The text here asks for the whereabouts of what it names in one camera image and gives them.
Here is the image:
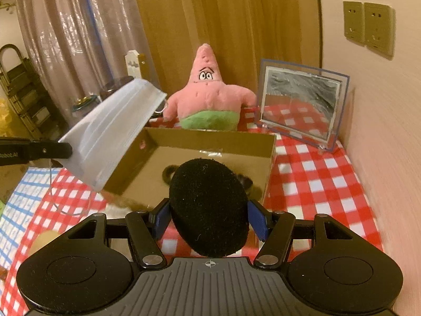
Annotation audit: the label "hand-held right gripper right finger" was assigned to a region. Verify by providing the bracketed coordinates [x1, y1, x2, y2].
[247, 199, 358, 269]

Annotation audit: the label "clothes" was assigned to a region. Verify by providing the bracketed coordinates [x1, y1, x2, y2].
[163, 158, 254, 258]

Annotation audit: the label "blue white checkered cloth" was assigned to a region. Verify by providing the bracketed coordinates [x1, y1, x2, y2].
[0, 166, 62, 280]

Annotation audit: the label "glass jar with green lid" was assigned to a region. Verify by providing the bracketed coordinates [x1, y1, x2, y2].
[72, 95, 101, 113]

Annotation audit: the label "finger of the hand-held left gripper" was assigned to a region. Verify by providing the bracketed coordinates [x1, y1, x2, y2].
[28, 139, 73, 164]

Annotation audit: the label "white face mask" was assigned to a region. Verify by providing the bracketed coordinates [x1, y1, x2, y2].
[49, 79, 168, 217]

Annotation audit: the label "beige wall socket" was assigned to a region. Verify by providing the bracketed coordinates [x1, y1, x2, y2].
[343, 1, 366, 43]
[363, 2, 395, 57]

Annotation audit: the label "red white checkered tablecloth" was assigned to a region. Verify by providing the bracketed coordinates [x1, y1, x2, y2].
[5, 102, 385, 316]

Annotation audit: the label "pink starfish plush toy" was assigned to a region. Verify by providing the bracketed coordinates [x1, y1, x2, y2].
[163, 43, 257, 131]

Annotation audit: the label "beige sheer curtain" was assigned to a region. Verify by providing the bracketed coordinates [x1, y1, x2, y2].
[15, 0, 160, 130]

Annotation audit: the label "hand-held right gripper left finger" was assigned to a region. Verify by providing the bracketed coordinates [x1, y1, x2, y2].
[67, 199, 170, 269]

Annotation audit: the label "clear acrylic picture frame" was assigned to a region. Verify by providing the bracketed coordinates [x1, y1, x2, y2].
[254, 58, 350, 153]

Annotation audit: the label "white wooden chair back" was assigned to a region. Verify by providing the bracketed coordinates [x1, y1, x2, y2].
[124, 50, 147, 80]

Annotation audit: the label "folded step ladder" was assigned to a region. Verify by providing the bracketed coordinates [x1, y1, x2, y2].
[0, 44, 68, 139]

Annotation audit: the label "brown cardboard box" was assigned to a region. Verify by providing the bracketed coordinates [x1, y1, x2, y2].
[103, 126, 277, 209]

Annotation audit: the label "dark brown canister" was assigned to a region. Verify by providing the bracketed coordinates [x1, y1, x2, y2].
[99, 76, 135, 100]

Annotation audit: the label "wooden wardrobe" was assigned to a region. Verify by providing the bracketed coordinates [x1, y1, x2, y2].
[132, 0, 325, 112]

